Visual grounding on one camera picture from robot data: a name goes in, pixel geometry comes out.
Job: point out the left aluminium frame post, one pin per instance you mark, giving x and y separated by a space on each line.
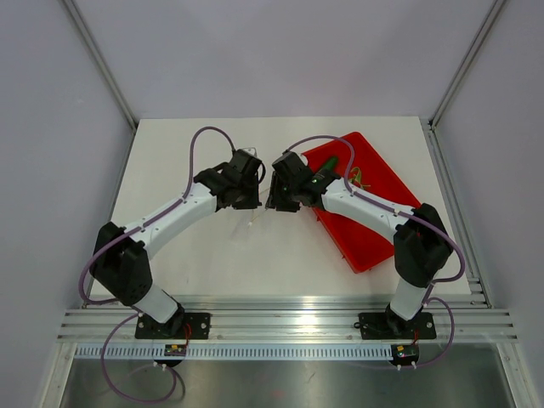
89 42

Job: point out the white slotted cable duct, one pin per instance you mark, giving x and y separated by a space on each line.
203 351

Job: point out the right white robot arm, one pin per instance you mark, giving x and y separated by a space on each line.
421 244

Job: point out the aluminium mounting rail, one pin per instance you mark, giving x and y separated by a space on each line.
321 319

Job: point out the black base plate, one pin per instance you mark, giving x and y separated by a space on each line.
194 326
385 326

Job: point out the right aluminium frame post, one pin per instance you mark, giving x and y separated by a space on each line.
468 60

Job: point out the clear zip top bag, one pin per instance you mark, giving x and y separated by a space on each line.
248 219

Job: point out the pink dragon fruit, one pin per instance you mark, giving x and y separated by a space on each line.
355 177

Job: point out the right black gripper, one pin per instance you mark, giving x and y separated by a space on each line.
275 199

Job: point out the right small circuit board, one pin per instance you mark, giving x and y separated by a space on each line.
406 352

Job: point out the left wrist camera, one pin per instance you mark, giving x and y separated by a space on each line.
252 151

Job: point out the aluminium frame post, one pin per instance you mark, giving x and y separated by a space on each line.
468 60
89 42

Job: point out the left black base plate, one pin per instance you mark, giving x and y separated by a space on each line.
194 326

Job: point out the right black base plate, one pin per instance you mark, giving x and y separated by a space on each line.
385 326

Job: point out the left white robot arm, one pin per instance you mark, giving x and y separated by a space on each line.
122 254

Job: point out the small circuit board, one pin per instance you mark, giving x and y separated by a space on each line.
406 352
175 350

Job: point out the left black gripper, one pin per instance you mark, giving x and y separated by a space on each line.
253 202

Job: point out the left small circuit board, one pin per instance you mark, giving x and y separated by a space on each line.
175 350

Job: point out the green cucumber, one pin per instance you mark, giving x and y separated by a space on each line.
330 164

